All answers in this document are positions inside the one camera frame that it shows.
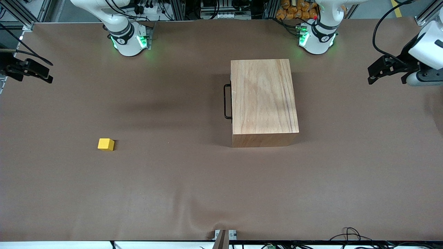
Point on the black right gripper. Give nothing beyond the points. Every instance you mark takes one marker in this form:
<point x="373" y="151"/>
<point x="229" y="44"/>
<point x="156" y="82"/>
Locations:
<point x="7" y="65"/>

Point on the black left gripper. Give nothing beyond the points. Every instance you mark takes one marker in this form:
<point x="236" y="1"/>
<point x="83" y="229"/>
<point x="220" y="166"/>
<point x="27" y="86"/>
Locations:
<point x="405" y="57"/>

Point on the yellow cube block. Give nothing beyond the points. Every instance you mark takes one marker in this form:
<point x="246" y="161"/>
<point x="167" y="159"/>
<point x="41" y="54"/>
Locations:
<point x="105" y="144"/>

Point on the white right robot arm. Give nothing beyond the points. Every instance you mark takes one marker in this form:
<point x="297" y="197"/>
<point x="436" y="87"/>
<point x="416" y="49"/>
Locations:
<point x="126" y="45"/>

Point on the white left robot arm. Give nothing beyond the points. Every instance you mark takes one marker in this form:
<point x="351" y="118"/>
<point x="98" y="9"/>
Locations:
<point x="316" y="38"/>

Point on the orange netted bag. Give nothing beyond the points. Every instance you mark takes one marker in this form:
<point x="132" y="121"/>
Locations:
<point x="294" y="12"/>

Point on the white power strip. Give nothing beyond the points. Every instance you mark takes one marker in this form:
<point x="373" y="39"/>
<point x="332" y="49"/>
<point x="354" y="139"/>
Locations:
<point x="150" y="9"/>

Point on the light wooden cabinet box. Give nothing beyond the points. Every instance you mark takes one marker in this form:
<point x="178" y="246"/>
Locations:
<point x="263" y="100"/>

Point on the white electronic device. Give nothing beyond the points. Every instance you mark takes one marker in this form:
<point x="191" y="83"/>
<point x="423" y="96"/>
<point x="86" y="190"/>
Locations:
<point x="221" y="15"/>

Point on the brown table cover sheet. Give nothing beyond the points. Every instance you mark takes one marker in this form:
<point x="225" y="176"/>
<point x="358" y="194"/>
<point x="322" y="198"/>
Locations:
<point x="173" y="190"/>

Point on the aluminium frame profile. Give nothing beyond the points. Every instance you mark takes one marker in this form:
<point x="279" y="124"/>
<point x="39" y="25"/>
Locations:
<point x="423" y="20"/>
<point x="26" y="25"/>

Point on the metal table edge bracket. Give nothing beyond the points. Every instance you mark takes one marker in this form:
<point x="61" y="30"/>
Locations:
<point x="232" y="235"/>

